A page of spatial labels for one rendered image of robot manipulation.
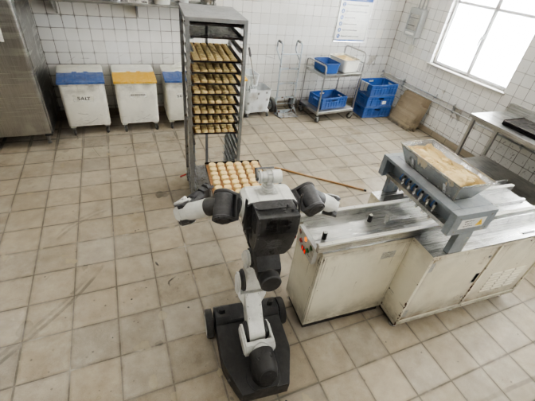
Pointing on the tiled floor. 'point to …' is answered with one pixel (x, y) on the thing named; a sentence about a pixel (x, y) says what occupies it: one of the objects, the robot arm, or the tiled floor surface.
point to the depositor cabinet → (457, 266)
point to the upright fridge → (24, 75)
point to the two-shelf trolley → (336, 88)
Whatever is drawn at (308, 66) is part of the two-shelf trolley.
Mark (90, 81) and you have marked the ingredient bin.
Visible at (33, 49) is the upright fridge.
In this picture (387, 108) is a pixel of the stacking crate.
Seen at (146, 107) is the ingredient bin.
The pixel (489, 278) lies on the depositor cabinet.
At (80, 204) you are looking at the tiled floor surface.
